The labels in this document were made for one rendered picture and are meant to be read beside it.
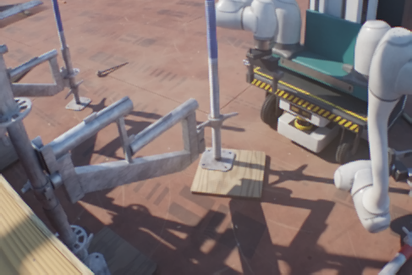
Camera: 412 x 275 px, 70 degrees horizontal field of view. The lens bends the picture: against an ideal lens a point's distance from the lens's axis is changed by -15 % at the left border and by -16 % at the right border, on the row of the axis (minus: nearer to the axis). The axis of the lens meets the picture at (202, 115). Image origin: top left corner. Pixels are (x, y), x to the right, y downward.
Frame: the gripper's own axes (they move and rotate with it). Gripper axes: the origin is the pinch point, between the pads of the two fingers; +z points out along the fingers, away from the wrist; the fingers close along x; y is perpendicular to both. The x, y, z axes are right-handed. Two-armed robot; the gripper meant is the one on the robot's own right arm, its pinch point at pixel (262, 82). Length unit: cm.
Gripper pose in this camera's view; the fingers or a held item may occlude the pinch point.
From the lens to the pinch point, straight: 150.8
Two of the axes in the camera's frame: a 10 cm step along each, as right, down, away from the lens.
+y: 7.4, -4.0, 5.3
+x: -6.7, -3.8, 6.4
